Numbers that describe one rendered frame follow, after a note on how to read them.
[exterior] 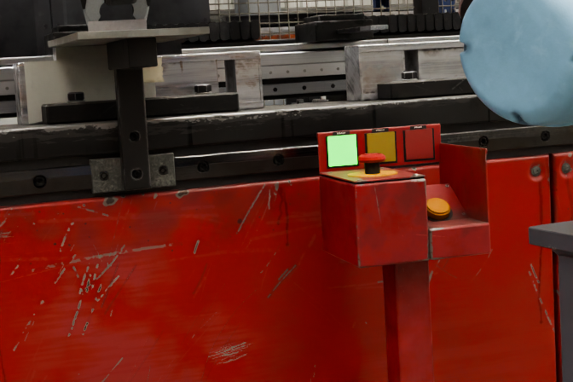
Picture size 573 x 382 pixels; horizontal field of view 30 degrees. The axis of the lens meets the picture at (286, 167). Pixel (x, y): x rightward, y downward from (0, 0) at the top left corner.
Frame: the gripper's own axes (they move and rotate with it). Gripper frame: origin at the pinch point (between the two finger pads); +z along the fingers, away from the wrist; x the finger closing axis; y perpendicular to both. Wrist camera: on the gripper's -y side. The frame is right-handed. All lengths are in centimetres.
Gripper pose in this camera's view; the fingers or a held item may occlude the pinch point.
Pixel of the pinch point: (117, 29)
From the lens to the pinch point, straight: 162.1
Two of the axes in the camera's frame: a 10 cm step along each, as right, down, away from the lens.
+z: -0.8, 7.1, 7.0
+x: -9.8, 0.8, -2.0
